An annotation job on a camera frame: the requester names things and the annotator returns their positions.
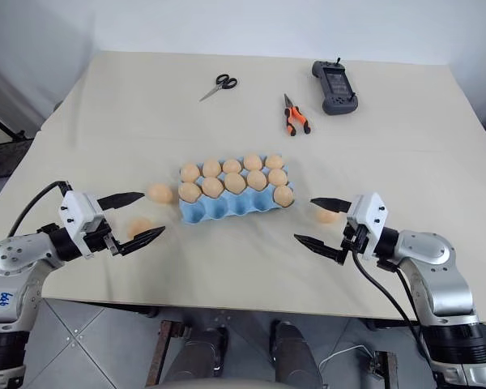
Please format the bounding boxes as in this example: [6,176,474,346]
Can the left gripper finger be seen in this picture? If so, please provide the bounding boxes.
[97,191,147,211]
[117,226,166,257]

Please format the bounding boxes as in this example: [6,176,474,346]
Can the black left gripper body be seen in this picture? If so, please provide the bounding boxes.
[83,217,122,256]

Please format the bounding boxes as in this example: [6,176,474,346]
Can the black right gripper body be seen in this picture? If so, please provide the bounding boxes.
[340,224,369,255]

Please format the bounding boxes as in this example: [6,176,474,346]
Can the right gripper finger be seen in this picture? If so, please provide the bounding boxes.
[293,233,347,265]
[309,197,353,214]

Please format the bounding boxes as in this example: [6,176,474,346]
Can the blue egg tray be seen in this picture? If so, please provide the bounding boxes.
[177,155,297,224]

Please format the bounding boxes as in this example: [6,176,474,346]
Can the cream table cloth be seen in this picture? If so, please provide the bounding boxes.
[0,49,486,325]

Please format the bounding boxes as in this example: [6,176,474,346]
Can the orange black pliers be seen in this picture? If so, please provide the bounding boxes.
[283,92,313,137]

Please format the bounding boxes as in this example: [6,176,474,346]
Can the dark rounded robot leg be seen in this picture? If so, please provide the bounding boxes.
[173,323,230,385]
[269,319,324,386]

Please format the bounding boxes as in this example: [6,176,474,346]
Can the rusty metal bar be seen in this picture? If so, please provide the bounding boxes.
[144,318,182,389]
[371,350,399,389]

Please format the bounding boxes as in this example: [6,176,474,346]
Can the dark grey remote controller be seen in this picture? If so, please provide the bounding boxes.
[310,57,360,117]

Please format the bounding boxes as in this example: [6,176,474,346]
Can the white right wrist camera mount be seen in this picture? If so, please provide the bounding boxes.
[345,191,390,259]

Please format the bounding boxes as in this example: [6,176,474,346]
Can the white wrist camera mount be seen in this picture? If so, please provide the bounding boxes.
[345,191,390,259]
[59,190,106,255]

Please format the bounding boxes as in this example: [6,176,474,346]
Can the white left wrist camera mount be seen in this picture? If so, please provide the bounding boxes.
[59,190,106,255]

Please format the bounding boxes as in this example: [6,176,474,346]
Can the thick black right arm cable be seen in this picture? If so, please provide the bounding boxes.
[350,246,428,326]

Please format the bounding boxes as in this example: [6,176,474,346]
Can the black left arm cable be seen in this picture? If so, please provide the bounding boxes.
[7,180,73,239]

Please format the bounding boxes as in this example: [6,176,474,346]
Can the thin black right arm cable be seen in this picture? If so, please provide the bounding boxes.
[378,261,431,365]

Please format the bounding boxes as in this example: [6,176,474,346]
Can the thin white cable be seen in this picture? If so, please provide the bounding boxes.
[322,344,374,362]

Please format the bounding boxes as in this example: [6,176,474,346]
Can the black stand frame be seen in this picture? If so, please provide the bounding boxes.
[0,100,62,143]

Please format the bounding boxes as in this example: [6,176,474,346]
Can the black handled scissors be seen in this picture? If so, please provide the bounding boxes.
[198,73,239,103]

